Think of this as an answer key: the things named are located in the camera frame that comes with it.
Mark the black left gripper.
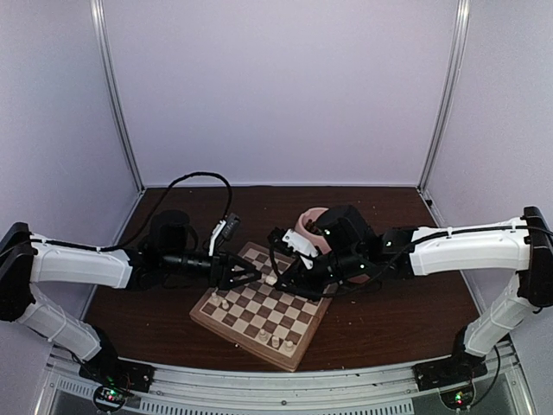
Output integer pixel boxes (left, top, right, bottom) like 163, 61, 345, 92
162, 246, 262, 291

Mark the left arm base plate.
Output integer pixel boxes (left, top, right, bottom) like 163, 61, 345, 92
79, 361, 155, 393

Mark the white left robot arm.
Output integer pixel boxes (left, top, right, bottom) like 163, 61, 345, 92
1, 210, 261, 384

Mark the left aluminium frame post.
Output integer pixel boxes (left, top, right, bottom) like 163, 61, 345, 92
90, 0, 145, 193

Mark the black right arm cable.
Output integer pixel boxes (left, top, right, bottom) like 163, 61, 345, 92
267, 241, 390, 295

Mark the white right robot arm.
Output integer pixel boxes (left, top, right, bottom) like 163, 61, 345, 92
266, 205, 552, 382

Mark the dark chess pieces pile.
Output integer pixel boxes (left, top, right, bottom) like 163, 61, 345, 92
304, 219, 322, 236

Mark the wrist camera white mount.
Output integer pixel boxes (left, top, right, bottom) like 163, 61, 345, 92
268, 227, 321, 270
207, 214, 241, 256

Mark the wooden chess board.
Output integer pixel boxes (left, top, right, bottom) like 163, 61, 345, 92
189, 242, 332, 372

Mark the pink double bowl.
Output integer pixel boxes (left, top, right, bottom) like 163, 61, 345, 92
295, 205, 381, 291

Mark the aluminium frame post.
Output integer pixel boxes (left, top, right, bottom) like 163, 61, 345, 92
90, 0, 145, 193
417, 0, 471, 195

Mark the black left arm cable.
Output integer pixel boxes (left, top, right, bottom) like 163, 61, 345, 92
107, 171, 233, 252

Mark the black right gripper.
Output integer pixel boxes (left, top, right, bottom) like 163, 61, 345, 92
274, 247, 365, 303

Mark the front aluminium rail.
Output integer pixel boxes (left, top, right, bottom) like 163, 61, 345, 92
31, 342, 537, 414

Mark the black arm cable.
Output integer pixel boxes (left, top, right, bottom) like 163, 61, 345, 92
267, 241, 390, 295
107, 171, 233, 252

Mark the white bishop piece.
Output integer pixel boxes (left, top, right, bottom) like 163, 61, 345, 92
259, 329, 268, 342

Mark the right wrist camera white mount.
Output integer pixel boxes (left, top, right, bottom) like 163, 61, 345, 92
268, 227, 321, 270

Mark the white knight piece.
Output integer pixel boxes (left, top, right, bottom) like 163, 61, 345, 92
271, 335, 280, 349

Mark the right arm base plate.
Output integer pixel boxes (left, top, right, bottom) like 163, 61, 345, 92
412, 357, 488, 392

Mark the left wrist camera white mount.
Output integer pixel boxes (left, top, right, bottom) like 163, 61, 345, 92
207, 214, 241, 256

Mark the right aluminium frame post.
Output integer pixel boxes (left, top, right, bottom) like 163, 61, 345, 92
417, 0, 471, 195

